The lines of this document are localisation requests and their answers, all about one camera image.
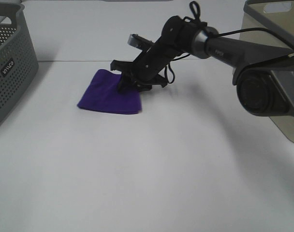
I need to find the grey perforated plastic basket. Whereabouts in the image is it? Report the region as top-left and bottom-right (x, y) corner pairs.
(0, 2), (39, 124)

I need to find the beige plastic storage bin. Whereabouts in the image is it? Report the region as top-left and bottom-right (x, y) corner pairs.
(241, 0), (294, 143)

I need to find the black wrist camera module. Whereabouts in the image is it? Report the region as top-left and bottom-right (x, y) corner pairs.
(127, 34), (154, 51)

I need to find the purple towel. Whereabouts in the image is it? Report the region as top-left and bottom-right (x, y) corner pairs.
(77, 69), (142, 115)

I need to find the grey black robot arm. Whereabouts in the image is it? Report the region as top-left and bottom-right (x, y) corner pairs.
(110, 16), (294, 116)

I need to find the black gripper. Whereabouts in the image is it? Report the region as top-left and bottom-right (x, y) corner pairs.
(110, 40), (179, 92)

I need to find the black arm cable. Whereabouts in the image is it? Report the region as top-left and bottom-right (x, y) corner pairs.
(164, 1), (294, 85)

